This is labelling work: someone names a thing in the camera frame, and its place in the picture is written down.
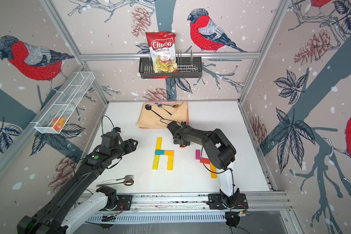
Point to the silver spoon on cloth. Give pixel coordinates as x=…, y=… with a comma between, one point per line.
x=159, y=105

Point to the yellow long block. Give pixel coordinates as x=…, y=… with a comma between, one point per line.
x=170, y=163

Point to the white wire mesh basket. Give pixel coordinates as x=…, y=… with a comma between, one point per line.
x=66, y=101

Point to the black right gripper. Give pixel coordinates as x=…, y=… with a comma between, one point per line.
x=174, y=142

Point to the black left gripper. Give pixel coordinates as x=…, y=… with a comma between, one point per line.
x=130, y=145

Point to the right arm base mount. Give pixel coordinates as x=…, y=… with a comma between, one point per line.
x=222, y=202

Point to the teal short block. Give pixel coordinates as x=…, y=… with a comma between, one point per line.
x=160, y=152

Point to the red block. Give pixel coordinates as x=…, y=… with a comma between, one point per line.
x=205, y=160

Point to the copper spoon on cloth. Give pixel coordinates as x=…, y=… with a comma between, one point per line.
x=173, y=106

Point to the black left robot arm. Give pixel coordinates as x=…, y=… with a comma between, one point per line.
x=49, y=219

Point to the copper spoon near base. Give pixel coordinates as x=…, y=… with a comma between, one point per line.
x=128, y=182

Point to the silver fork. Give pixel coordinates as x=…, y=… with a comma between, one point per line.
x=126, y=178

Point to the black ladle spoon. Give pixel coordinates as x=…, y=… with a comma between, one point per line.
x=149, y=108

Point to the red cassava chips bag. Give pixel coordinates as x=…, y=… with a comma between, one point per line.
x=162, y=51

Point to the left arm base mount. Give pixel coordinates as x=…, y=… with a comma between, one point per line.
x=112, y=201

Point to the small orange yellow block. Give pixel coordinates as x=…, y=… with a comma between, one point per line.
x=168, y=153

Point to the black wall rack basket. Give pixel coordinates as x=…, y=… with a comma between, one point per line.
x=188, y=66

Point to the orange long block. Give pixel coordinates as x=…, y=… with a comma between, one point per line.
x=213, y=171

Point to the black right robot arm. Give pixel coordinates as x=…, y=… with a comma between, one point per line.
x=219, y=150

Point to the beige folded cloth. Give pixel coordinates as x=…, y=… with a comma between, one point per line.
x=147, y=119

